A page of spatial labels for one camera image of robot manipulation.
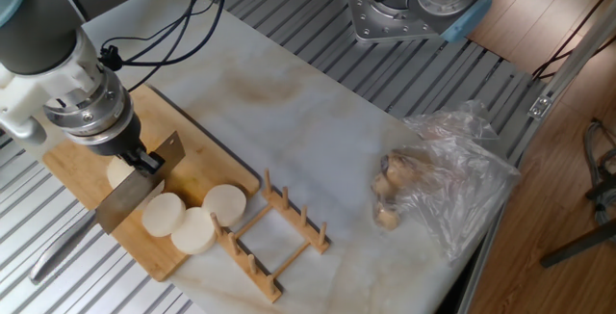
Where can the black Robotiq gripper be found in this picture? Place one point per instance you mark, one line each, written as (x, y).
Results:
(115, 140)

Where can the steel cleaver knife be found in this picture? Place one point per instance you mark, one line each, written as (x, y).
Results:
(120, 203)

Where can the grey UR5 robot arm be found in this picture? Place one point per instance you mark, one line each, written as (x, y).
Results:
(38, 34)

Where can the round white radish slice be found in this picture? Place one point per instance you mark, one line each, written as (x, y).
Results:
(163, 214)
(223, 204)
(197, 234)

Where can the wooden cutting board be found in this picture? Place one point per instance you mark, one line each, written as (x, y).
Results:
(216, 179)

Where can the wooden peg rack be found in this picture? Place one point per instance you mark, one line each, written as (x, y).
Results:
(296, 217)

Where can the white marble slab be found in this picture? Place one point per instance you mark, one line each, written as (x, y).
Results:
(313, 126)

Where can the clear plastic bag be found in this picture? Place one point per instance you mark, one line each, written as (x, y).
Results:
(457, 193)

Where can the black stand leg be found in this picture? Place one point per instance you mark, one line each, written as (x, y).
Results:
(577, 245)

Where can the white plastic wrist mount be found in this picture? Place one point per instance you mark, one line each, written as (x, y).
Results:
(33, 92)

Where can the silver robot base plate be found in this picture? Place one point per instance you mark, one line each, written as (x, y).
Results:
(366, 15)

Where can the silver corner bracket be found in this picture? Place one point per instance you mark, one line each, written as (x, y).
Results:
(540, 107)

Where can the aluminium frame rail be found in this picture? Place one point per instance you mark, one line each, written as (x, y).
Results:
(577, 54)

